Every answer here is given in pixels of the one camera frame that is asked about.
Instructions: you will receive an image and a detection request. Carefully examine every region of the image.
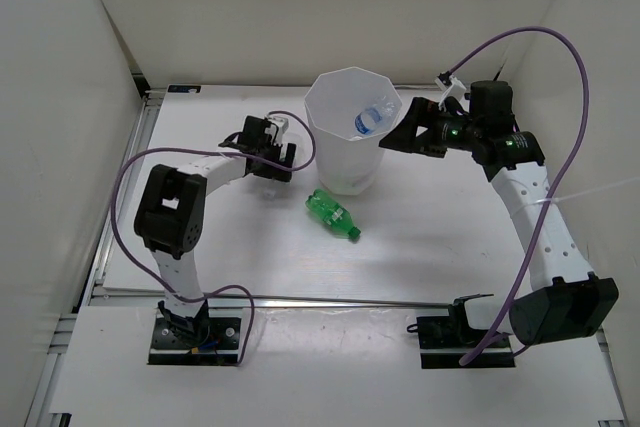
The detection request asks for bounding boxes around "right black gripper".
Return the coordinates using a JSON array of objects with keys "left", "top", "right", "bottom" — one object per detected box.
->
[{"left": 379, "top": 98, "right": 483, "bottom": 159}]

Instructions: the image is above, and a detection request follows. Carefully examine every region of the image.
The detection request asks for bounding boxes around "clear bottle blue label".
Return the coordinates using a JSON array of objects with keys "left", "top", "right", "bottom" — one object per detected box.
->
[{"left": 351, "top": 95, "right": 401, "bottom": 140}]

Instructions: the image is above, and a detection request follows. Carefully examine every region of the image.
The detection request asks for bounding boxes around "clear bottle white green label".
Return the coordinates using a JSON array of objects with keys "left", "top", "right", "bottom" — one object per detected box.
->
[{"left": 263, "top": 141, "right": 298, "bottom": 200}]

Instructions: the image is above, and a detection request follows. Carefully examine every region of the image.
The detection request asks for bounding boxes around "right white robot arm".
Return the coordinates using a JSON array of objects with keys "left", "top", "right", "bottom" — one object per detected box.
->
[{"left": 379, "top": 81, "right": 619, "bottom": 346}]

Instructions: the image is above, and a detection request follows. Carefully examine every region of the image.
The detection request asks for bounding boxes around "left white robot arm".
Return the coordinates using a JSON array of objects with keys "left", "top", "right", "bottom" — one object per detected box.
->
[{"left": 134, "top": 114, "right": 296, "bottom": 347}]

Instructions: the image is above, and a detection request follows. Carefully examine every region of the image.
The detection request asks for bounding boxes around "white octagonal plastic bin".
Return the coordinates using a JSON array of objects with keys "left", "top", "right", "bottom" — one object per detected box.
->
[{"left": 304, "top": 67, "right": 402, "bottom": 195}]

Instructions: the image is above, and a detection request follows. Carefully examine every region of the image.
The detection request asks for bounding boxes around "green plastic bottle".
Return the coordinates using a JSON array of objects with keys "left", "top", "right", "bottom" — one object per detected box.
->
[{"left": 305, "top": 189, "right": 361, "bottom": 241}]

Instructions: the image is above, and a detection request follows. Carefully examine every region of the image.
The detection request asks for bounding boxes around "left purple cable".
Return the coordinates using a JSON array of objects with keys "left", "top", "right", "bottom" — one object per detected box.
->
[{"left": 109, "top": 110, "right": 317, "bottom": 366}]

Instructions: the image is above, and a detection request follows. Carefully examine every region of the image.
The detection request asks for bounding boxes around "aluminium rail bar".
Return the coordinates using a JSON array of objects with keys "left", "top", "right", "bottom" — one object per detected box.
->
[{"left": 205, "top": 292, "right": 448, "bottom": 311}]

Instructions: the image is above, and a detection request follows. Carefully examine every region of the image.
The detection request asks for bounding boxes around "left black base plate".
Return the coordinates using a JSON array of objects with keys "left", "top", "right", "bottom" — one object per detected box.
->
[{"left": 147, "top": 308, "right": 242, "bottom": 367}]

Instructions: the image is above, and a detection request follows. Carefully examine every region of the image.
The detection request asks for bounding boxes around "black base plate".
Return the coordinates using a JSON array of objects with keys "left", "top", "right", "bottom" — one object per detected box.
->
[
  {"left": 406, "top": 294, "right": 515, "bottom": 370},
  {"left": 147, "top": 308, "right": 242, "bottom": 367}
]

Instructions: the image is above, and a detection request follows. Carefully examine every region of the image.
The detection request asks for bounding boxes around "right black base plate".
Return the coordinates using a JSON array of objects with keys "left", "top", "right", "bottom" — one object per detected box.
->
[{"left": 406, "top": 294, "right": 515, "bottom": 370}]

